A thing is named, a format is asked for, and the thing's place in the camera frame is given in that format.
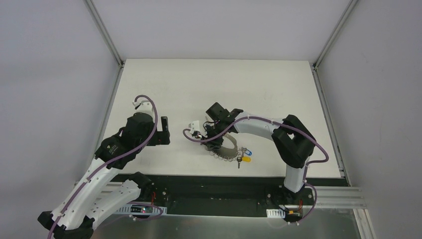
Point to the silver crescent key holder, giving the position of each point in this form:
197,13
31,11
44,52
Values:
229,151

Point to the aluminium frame post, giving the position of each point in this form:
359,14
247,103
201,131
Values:
315,67
112,70

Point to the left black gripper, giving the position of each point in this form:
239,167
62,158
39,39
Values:
164,128

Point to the left white cable duct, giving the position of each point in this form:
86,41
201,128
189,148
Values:
139,210

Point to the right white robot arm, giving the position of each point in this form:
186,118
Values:
293,141

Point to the white cable duct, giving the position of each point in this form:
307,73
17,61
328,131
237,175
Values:
139,210
275,213

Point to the right aluminium frame post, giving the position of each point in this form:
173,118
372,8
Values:
315,67

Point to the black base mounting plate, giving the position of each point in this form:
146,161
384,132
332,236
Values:
222,196

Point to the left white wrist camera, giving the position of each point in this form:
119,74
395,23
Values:
143,106

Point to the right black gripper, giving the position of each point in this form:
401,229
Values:
213,135

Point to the right white cable duct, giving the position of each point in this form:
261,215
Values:
275,213

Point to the left aluminium frame post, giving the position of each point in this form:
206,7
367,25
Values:
112,70

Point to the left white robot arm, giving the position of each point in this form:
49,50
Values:
82,211

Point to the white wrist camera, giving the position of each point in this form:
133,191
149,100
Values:
195,127
143,106

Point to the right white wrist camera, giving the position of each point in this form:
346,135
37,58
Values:
195,127

